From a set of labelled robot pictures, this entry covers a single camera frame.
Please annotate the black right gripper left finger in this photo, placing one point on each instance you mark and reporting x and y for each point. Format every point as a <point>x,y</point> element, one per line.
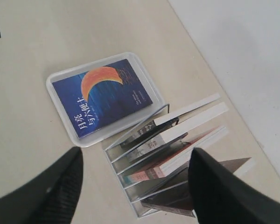
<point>49,198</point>

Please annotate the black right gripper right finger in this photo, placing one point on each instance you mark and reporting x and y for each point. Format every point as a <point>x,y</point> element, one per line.
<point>219,197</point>

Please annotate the blue moon cover book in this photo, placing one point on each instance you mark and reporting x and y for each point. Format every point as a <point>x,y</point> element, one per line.
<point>99,97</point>

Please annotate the dark brown spine book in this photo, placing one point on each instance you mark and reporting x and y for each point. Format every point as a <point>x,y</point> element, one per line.
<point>174,196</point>

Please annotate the red teal spine book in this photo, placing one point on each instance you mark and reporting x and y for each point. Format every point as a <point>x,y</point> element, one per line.
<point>174,157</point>

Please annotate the grey spine book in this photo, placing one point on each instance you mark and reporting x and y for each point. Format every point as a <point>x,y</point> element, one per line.
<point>176,131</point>

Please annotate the black spine book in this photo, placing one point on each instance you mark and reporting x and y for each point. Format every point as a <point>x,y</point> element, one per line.
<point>169,116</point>

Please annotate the white plastic tray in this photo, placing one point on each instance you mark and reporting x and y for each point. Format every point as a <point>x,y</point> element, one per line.
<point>119,125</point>

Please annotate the white wire book rack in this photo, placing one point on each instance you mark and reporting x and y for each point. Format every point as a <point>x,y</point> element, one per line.
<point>117,153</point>

